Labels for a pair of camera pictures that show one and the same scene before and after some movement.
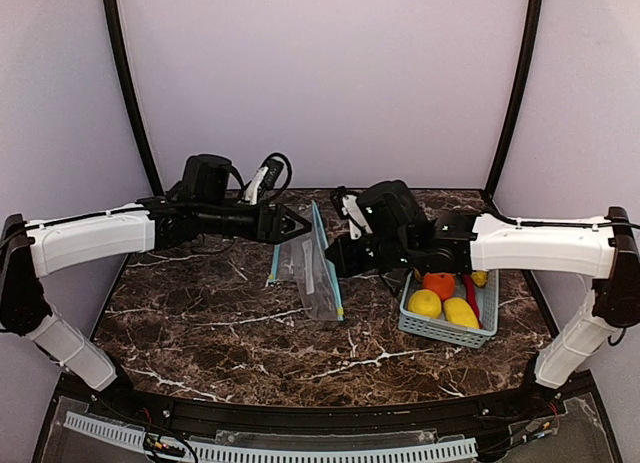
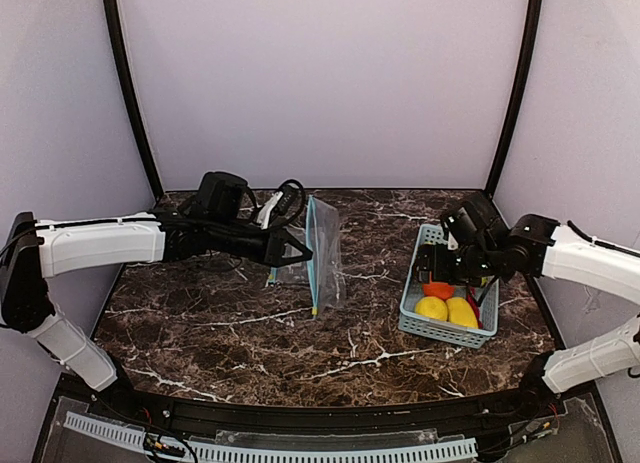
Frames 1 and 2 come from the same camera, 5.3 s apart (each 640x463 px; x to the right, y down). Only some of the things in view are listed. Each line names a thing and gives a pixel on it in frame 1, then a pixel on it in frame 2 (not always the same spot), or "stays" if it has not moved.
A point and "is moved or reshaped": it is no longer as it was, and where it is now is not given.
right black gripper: [363, 254] → [427, 263]
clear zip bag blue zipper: [319, 296] is moved or reshaped
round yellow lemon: [425, 302] is moved or reshaped
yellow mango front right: [457, 310] stays
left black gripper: [271, 224] → [273, 247]
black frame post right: [519, 96] stays
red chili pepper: [471, 295] stays
